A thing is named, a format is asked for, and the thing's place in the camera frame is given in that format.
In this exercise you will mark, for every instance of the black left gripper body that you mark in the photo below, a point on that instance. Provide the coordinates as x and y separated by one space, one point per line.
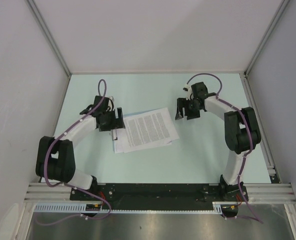
110 121

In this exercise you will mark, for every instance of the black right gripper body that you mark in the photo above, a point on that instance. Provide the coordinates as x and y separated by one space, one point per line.
191 109

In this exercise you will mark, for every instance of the metal folder clip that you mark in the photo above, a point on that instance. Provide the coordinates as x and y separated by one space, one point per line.
114 135

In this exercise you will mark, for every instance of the blue clipboard folder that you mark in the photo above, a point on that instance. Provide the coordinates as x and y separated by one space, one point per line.
115 146

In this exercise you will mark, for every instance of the table form paper sheet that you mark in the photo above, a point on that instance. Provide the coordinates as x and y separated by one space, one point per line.
120 145

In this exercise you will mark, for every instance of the text paper sheet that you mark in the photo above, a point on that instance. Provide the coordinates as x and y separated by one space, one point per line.
147 130

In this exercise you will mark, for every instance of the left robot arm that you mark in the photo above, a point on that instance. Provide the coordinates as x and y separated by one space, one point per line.
56 158

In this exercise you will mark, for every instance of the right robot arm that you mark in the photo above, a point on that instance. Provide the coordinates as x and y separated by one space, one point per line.
241 131

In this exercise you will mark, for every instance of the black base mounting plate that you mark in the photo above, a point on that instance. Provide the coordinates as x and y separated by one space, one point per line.
171 194

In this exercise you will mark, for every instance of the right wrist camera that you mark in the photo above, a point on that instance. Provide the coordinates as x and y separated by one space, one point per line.
189 93

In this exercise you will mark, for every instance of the slotted cable duct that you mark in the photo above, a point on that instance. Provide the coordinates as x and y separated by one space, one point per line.
79 207

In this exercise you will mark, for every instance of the right aluminium frame post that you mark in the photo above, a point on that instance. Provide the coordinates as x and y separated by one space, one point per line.
267 34

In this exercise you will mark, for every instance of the aluminium frame post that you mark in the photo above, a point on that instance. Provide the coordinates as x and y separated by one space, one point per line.
38 17
267 34

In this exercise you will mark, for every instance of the aluminium front frame rail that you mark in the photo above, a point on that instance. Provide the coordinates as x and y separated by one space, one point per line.
258 193

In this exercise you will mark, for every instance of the left aluminium frame post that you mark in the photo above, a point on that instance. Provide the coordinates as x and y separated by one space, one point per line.
38 17

